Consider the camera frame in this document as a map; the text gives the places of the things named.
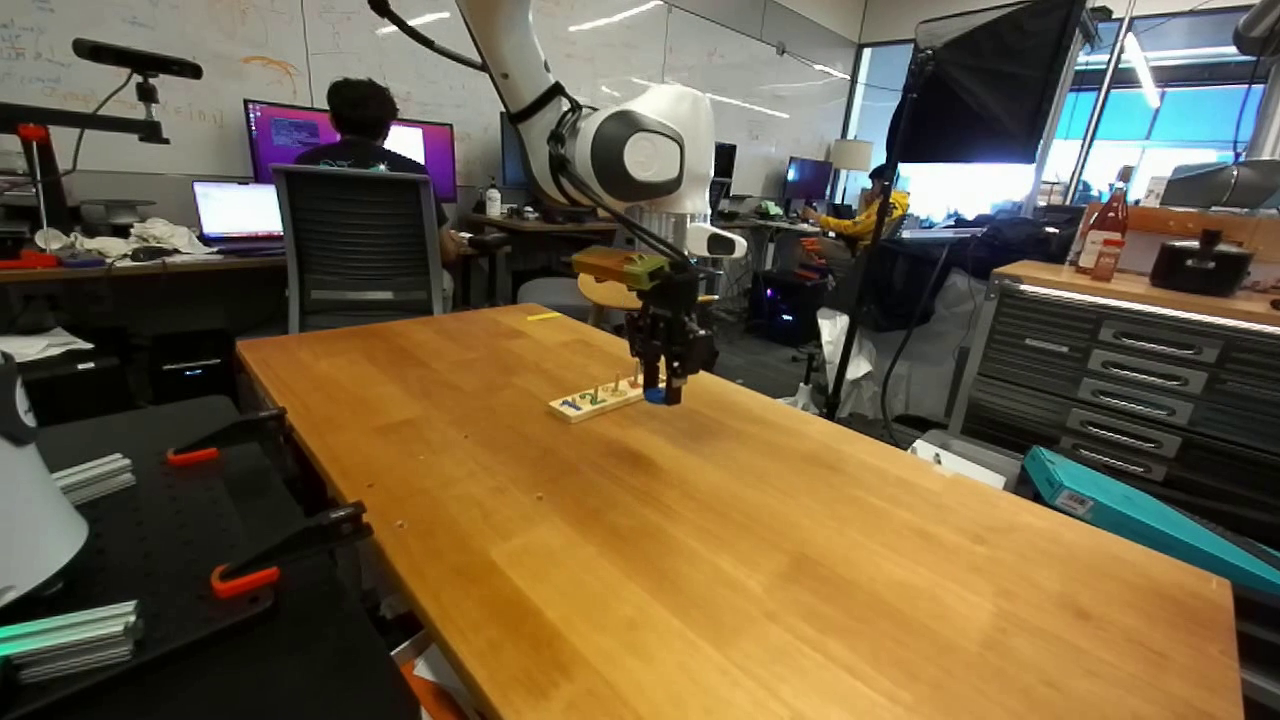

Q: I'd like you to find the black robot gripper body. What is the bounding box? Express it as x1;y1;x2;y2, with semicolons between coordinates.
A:
627;257;715;379

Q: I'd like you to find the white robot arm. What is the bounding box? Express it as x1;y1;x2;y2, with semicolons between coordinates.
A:
369;0;748;403

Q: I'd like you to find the wooden rack with slots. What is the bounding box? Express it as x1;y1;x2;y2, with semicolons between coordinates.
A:
546;374;644;419

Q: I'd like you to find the small round wooden table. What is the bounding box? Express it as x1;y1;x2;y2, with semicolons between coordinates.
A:
574;270;639;326

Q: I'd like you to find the grey mesh office chair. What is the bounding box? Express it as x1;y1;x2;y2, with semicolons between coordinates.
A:
277;163;445;332

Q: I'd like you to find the person in black shirt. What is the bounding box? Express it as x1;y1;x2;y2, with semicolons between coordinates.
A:
301;74;415;173

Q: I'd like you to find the black softbox studio light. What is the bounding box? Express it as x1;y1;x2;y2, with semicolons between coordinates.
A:
820;0;1111;423

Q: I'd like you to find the teal case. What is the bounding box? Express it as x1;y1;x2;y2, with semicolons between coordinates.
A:
1024;449;1280;596

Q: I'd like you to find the purple screen monitor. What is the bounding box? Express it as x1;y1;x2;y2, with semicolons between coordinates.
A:
245;98;460;205

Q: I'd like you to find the lower orange black clamp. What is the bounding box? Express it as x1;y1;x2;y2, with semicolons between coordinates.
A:
209;505;369;602

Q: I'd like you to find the orange black clamp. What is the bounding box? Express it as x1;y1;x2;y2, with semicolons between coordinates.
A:
165;412;283;466
209;505;369;602

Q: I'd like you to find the open laptop white screen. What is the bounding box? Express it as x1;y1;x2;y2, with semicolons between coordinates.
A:
190;178;283;253

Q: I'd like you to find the red bottle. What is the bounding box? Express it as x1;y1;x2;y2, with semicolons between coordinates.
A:
1075;187;1127;280

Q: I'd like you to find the upper orange black clamp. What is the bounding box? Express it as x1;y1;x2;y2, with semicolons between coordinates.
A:
165;412;283;466

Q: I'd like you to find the grey drawer cabinet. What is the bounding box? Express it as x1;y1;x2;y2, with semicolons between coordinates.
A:
951;261;1280;545

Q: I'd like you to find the black box on cabinet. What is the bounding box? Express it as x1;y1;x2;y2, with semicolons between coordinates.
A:
1153;227;1251;296

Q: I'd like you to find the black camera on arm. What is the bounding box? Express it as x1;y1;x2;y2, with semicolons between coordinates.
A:
73;34;205;78

